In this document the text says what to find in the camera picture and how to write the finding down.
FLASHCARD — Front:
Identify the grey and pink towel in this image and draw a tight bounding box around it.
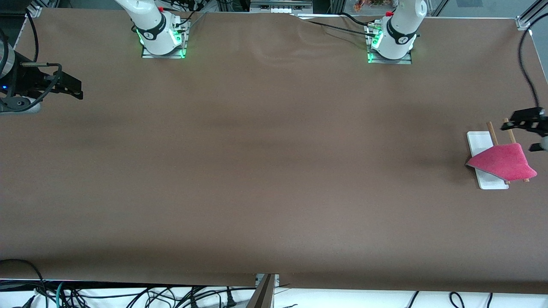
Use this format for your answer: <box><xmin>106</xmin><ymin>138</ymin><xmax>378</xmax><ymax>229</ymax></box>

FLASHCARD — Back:
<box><xmin>466</xmin><ymin>143</ymin><xmax>538</xmax><ymax>183</ymax></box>

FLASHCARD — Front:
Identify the wooden rack rod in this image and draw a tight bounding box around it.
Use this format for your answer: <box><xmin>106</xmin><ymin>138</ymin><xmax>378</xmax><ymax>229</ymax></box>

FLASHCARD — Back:
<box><xmin>487</xmin><ymin>121</ymin><xmax>511</xmax><ymax>185</ymax></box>
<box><xmin>503</xmin><ymin>118</ymin><xmax>530</xmax><ymax>183</ymax></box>

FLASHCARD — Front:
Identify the orange background object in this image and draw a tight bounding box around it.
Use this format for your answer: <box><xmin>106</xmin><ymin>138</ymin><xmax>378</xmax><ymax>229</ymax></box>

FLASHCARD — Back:
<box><xmin>353</xmin><ymin>0</ymin><xmax>394</xmax><ymax>12</ymax></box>

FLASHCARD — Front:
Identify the white power strip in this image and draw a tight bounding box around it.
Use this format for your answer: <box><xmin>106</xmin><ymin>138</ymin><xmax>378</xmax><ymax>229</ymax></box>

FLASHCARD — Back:
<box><xmin>250</xmin><ymin>0</ymin><xmax>313</xmax><ymax>13</ymax></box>

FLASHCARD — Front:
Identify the brown wooden plank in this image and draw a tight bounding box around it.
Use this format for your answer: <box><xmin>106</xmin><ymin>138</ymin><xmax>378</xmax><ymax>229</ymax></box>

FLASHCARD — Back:
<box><xmin>246</xmin><ymin>274</ymin><xmax>275</xmax><ymax>308</ymax></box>

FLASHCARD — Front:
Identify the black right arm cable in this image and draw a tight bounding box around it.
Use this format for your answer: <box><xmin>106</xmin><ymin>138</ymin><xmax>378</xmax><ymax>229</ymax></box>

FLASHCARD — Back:
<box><xmin>0</xmin><ymin>11</ymin><xmax>63</xmax><ymax>113</ymax></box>

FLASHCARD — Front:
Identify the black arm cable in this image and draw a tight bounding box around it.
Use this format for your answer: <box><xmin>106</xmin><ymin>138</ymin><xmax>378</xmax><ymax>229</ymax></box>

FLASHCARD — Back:
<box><xmin>518</xmin><ymin>12</ymin><xmax>548</xmax><ymax>110</ymax></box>
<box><xmin>0</xmin><ymin>11</ymin><xmax>63</xmax><ymax>113</ymax></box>

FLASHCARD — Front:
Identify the white rack base plate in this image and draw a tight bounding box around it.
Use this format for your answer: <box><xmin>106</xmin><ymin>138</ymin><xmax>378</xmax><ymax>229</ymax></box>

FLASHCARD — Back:
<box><xmin>467</xmin><ymin>131</ymin><xmax>509</xmax><ymax>190</ymax></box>

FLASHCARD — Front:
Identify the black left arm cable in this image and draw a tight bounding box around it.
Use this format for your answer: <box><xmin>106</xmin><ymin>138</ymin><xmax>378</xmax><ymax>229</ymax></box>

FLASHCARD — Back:
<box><xmin>518</xmin><ymin>12</ymin><xmax>548</xmax><ymax>110</ymax></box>

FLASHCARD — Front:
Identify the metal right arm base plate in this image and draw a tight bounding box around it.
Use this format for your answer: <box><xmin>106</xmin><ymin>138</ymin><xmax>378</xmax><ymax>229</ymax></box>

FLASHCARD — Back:
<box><xmin>141</xmin><ymin>19</ymin><xmax>187</xmax><ymax>59</ymax></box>

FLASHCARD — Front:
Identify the thick black floor cable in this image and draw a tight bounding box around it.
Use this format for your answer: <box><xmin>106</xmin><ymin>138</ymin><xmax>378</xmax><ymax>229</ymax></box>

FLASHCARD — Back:
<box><xmin>0</xmin><ymin>258</ymin><xmax>48</xmax><ymax>308</ymax></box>

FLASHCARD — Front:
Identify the short black table cable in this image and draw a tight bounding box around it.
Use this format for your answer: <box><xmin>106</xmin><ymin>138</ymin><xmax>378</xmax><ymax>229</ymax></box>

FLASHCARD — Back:
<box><xmin>340</xmin><ymin>12</ymin><xmax>381</xmax><ymax>28</ymax></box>

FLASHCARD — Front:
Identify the long black table cable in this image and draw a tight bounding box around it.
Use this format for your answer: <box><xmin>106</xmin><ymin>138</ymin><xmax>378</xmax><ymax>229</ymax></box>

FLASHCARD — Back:
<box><xmin>295</xmin><ymin>16</ymin><xmax>378</xmax><ymax>39</ymax></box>

